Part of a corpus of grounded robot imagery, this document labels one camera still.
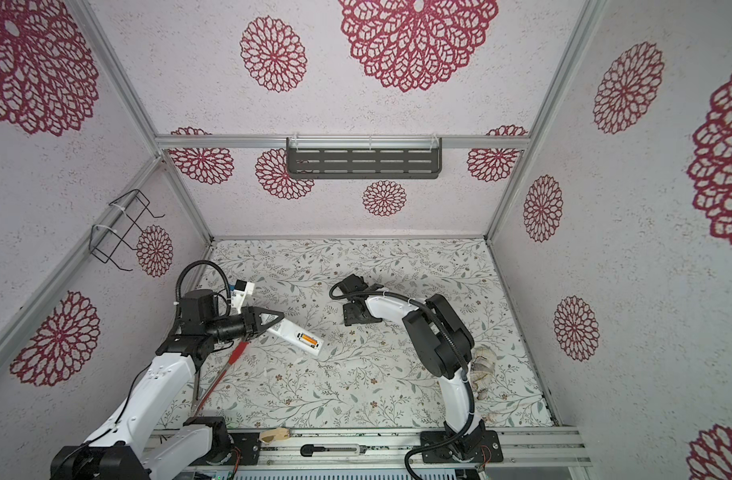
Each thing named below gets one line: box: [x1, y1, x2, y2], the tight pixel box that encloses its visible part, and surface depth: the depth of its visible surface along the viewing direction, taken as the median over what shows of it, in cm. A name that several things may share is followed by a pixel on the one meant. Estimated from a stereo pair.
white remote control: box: [267, 318, 325, 356], surface depth 77 cm
